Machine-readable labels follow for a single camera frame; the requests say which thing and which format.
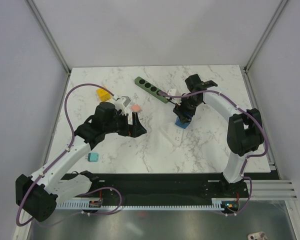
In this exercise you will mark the white cable duct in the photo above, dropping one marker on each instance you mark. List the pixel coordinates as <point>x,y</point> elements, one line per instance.
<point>92,204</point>

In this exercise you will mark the pink plug adapter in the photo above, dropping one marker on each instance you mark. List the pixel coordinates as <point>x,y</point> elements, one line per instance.
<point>136,108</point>

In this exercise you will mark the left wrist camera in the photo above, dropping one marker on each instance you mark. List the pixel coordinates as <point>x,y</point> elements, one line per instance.
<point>121,104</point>

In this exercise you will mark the blue cube socket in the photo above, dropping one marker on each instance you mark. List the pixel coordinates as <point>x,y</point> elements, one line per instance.
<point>181,125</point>

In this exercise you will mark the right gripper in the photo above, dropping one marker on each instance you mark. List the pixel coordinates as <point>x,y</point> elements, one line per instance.
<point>181,112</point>

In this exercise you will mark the aluminium frame rail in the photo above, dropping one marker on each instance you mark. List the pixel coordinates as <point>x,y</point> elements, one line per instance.
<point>270,190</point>

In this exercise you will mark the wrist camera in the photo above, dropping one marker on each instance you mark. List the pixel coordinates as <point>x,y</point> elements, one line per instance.
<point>121,104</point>
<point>173,92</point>

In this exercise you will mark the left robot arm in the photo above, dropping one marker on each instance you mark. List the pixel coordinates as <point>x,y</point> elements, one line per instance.
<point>40,193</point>

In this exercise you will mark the white triangular power strip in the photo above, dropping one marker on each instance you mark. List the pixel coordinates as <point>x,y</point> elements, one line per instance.
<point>173,133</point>

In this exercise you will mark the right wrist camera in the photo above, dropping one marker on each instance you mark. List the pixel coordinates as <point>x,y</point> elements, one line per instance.
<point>173,92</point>

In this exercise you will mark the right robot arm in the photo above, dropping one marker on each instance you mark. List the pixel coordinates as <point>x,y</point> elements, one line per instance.
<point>244,132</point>

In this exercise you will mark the teal plug adapter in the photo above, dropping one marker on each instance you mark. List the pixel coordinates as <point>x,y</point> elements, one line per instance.
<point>92,157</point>

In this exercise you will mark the yellow cube socket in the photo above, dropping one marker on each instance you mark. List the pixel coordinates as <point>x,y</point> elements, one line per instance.
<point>103,95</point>

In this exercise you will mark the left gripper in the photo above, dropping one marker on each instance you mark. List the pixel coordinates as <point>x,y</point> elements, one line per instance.
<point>134,130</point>

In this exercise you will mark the green power strip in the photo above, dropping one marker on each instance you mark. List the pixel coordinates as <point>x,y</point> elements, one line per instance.
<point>150,88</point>

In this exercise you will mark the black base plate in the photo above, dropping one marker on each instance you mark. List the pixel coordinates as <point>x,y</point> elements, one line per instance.
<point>164,188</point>

